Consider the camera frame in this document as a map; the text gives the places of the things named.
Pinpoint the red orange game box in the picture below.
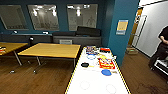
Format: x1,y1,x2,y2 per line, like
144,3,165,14
98,57,116,70

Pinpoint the small red object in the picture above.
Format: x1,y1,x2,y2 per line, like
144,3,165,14
0,47,7,55

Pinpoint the framed interior window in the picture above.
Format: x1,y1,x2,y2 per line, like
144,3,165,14
0,4,30,31
27,3,60,32
66,3,100,32

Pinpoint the long dark grey bench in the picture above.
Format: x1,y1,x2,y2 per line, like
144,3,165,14
0,32,54,44

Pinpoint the air hockey table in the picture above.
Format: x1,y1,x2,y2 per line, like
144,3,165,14
64,46,133,94

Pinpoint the white bowl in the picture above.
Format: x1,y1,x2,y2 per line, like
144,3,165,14
87,54,97,61

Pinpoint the pale framed wall sign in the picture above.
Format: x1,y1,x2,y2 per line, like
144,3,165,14
115,19,130,36

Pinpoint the flat red object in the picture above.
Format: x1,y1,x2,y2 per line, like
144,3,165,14
99,47,112,54

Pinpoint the dark grey sofa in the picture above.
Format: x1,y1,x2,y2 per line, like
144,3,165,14
52,25,103,46

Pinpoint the brown wooden door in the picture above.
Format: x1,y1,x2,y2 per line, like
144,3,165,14
127,9,143,48

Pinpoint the person in black shirt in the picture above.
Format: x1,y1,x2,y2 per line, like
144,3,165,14
147,25,168,69

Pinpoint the blue bowl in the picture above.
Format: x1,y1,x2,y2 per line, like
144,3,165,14
101,68,113,77

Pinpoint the black wheeled cart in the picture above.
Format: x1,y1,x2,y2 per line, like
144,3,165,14
151,58,168,77

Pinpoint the open cardboard box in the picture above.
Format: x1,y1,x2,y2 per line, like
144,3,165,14
125,46,138,56

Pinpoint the yellow wooden table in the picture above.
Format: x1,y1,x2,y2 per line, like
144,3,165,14
0,41,30,67
17,42,83,74

